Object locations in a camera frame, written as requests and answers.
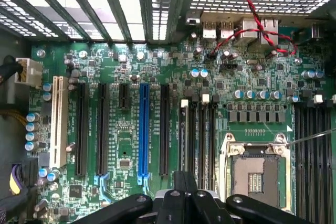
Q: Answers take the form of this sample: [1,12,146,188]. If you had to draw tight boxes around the black RAM slot white latches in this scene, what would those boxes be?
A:
[293,100,302,224]
[201,93,210,190]
[180,99,190,180]
[312,94,323,224]

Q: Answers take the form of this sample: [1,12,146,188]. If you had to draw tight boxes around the CPU socket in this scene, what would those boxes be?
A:
[218,131,292,216]

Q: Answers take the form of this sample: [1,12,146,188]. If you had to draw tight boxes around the long black expansion slot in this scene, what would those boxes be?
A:
[75,81,89,178]
[159,84,171,177]
[96,82,110,177]

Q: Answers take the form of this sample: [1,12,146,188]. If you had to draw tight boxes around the blue expansion slot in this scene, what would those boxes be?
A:
[137,83,151,182]

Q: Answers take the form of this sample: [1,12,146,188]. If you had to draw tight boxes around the green motherboard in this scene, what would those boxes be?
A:
[27,19,336,224]

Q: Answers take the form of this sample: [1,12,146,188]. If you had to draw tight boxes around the short black expansion slot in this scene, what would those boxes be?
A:
[118,83,130,110]

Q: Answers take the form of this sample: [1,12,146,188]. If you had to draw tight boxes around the thin metal locking lever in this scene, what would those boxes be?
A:
[286,127,336,148]

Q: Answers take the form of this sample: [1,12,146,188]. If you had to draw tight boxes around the white expansion slot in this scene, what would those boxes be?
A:
[50,75,70,169]

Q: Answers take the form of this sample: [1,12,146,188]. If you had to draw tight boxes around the black board power connector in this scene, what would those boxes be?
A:
[22,158,40,188]

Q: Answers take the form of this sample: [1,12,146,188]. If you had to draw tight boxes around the silver USB port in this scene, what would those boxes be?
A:
[219,20,235,39]
[202,20,219,40]

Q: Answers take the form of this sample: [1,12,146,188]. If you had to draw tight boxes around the silver stacked port block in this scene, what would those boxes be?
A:
[260,17,279,46]
[239,18,261,46]

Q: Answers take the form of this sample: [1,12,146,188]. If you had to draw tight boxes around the white power connector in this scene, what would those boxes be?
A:
[14,57,43,88]

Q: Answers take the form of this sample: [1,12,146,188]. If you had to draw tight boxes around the perforated metal slot cover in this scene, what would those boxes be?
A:
[135,0,185,44]

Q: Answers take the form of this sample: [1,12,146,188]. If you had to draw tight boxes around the grey audio jack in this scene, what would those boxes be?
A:
[310,22,324,39]

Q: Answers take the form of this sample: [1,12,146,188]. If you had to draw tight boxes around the purple yellow power wires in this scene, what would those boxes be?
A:
[0,163,28,201]

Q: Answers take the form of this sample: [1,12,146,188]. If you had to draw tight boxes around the yellow braided wires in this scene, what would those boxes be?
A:
[0,110,28,129]

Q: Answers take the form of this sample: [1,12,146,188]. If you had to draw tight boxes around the red black twisted wire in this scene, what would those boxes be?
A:
[208,0,299,58]

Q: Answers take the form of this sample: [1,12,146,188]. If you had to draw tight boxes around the black sleeved power cable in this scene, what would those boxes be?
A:
[0,55,23,84]

